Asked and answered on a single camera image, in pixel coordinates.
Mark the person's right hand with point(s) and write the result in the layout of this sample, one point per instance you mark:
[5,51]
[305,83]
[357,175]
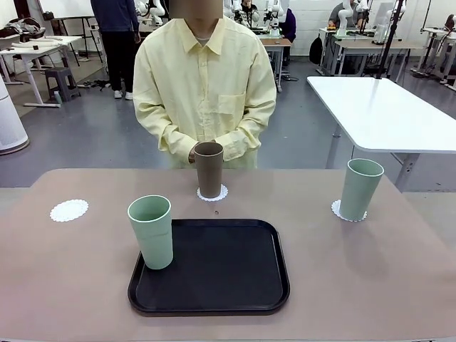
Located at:
[192,155]

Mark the brown cup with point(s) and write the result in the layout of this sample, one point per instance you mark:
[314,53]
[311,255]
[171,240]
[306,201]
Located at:
[209,174]

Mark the white paper doily coaster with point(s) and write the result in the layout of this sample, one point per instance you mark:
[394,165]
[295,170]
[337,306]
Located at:
[222,195]
[69,211]
[336,208]

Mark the light green cup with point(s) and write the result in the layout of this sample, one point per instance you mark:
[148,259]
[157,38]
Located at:
[358,192]
[153,242]

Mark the person's right forearm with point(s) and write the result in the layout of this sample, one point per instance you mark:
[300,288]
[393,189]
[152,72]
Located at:
[160,132]

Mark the person's left forearm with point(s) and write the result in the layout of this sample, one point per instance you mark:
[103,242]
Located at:
[247,132]

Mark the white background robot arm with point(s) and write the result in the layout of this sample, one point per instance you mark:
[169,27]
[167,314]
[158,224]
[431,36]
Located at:
[343,19]

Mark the person in yellow shirt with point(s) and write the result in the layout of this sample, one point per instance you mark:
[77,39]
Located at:
[203,89]

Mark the black plastic tray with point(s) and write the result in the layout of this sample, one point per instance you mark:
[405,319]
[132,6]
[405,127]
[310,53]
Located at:
[221,281]

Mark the small brown desk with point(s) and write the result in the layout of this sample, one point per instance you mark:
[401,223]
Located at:
[276,42]

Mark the standing person in blue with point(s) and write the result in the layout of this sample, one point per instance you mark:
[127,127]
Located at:
[114,35]

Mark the green bottle on floor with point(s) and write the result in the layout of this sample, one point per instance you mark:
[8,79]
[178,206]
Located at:
[58,98]

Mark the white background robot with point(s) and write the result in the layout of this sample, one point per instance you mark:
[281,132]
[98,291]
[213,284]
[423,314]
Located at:
[151,10]

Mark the grey plastic stool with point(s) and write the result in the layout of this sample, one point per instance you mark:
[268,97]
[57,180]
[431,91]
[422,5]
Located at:
[62,80]

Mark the seated person in patterned sweater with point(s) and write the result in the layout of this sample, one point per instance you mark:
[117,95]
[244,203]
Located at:
[249,12]

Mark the black backpack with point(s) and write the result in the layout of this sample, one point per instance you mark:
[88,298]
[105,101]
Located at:
[315,50]

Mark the seated person in purple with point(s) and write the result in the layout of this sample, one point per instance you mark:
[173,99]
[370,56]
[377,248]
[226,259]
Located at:
[291,23]

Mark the white cylindrical air purifier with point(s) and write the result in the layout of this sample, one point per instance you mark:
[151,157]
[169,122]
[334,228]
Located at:
[9,121]

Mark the white background desk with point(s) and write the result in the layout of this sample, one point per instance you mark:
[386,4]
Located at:
[32,50]

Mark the seated person in grey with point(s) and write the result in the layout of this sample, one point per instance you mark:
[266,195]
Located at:
[338,16]

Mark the brown background desk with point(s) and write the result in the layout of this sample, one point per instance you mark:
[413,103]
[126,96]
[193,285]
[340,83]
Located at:
[374,45]

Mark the pile of clothes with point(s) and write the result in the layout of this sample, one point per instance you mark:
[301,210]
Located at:
[21,26]

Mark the black tripod pole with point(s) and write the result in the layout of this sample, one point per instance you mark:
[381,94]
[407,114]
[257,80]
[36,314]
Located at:
[389,39]

